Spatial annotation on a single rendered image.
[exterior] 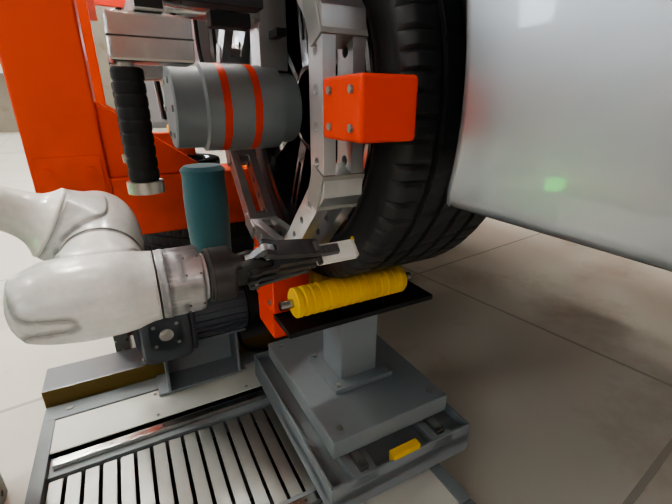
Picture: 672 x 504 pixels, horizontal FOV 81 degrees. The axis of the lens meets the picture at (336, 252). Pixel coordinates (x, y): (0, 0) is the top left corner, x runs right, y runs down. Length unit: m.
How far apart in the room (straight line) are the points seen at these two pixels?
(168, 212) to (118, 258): 0.68
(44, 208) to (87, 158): 0.53
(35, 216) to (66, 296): 0.16
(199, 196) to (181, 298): 0.35
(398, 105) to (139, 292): 0.36
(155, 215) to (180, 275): 0.69
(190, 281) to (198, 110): 0.28
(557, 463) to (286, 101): 1.08
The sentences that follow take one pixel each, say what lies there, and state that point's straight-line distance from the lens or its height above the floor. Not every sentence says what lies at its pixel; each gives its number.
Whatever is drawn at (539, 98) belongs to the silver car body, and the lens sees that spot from 0.40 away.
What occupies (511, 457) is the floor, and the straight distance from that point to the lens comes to 1.23.
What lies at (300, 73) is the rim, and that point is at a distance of 0.84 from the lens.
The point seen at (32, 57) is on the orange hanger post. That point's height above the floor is 0.95.
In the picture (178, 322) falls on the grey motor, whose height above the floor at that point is 0.34.
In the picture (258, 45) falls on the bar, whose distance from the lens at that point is 0.75.
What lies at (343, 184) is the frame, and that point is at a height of 0.75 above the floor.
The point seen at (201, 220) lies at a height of 0.64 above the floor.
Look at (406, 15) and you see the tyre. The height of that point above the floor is 0.95.
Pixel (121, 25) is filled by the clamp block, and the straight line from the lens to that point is 0.54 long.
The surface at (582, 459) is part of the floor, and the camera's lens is 1.31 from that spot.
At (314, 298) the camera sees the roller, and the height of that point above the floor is 0.52.
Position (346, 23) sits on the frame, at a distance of 0.53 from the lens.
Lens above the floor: 0.85
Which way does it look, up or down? 20 degrees down
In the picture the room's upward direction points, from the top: straight up
